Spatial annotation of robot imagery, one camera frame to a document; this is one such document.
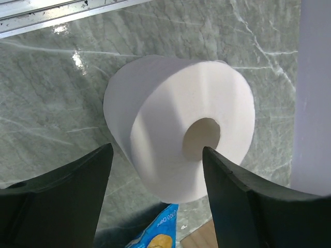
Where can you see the blue Lays chip bag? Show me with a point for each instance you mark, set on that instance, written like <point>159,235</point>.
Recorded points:
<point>161,232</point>

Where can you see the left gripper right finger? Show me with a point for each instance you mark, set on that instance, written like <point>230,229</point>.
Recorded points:
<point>250,211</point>

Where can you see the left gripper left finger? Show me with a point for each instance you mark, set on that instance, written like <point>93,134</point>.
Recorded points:
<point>60,208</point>

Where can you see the wooden two-tier shelf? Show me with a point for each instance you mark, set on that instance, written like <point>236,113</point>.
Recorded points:
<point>203,237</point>

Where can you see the white paper roll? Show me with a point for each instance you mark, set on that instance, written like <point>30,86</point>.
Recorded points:
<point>162,112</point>

